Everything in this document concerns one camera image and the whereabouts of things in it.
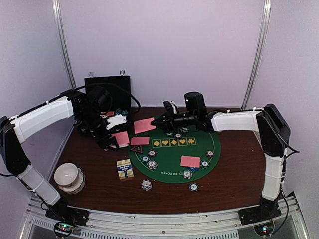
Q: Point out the black poker chip case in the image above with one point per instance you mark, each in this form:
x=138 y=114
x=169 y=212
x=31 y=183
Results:
x=118 y=90

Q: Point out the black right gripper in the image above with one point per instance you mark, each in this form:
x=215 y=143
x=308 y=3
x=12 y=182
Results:
x=169 y=120

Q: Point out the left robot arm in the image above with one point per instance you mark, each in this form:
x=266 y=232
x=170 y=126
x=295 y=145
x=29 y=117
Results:
x=18 y=129

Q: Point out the green round poker mat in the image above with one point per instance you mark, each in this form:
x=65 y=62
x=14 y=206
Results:
x=170 y=150

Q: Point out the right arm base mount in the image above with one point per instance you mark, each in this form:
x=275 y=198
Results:
x=255 y=215

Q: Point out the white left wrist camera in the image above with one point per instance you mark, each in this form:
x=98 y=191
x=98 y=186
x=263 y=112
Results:
x=115 y=121

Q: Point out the red triangular all-in marker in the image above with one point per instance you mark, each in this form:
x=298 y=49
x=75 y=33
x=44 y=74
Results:
x=137 y=149

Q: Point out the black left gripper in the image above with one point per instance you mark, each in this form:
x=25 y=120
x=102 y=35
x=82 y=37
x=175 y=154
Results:
x=103 y=143

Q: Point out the dealt card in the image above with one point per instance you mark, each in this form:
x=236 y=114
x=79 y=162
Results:
x=143 y=125
x=140 y=141
x=190 y=161

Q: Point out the blue beige 10 chip stack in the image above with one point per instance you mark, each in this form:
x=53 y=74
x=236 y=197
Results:
x=146 y=184

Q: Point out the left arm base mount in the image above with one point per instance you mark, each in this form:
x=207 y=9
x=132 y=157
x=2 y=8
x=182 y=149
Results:
x=73 y=216

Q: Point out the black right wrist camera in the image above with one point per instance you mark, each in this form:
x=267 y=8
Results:
x=171 y=106

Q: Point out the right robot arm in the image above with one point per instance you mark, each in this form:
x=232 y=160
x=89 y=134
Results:
x=265 y=127

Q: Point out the white bowl stack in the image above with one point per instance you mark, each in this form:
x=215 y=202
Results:
x=69 y=178

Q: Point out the aluminium front rail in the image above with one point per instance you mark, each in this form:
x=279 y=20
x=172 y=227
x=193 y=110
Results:
x=224 y=224

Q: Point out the blue yellow card box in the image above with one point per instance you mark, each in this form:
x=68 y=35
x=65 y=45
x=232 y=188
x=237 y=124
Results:
x=125 y=169

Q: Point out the blue small blind button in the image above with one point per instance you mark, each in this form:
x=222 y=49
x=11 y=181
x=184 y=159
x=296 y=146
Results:
x=193 y=169

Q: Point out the boxed red card deck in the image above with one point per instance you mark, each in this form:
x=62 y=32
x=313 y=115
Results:
x=107 y=114

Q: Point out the blue green 50 chip stack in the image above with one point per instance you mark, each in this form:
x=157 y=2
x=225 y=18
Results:
x=193 y=187

